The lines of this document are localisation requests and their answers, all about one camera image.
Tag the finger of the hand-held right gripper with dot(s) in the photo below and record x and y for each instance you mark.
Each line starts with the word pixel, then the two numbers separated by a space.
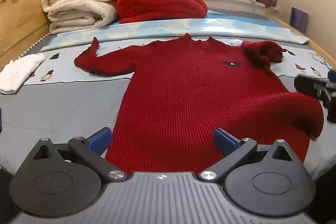
pixel 309 86

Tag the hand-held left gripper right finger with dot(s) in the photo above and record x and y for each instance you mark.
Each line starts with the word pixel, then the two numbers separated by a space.
pixel 224 141

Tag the red knit sweater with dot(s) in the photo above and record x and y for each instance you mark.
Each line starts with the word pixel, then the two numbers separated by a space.
pixel 183 95

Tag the printed bed sheet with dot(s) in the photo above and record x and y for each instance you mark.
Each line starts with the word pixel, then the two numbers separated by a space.
pixel 65 106

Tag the light blue folded quilt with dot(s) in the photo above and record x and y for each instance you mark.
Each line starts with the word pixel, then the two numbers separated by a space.
pixel 157 28

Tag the cream folded blanket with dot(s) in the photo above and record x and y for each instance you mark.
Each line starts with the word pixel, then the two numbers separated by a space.
pixel 78 6

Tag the red folded blanket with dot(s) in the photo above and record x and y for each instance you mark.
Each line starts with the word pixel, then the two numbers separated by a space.
pixel 160 2

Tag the small white cloth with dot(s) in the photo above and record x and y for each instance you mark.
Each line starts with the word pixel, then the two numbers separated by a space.
pixel 18 71

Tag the wooden bed frame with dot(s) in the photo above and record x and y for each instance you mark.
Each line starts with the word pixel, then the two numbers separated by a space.
pixel 21 24

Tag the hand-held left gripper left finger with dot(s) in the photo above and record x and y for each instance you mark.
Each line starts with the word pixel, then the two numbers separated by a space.
pixel 100 139

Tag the purple box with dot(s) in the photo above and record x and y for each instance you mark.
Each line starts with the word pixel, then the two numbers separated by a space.
pixel 298 19

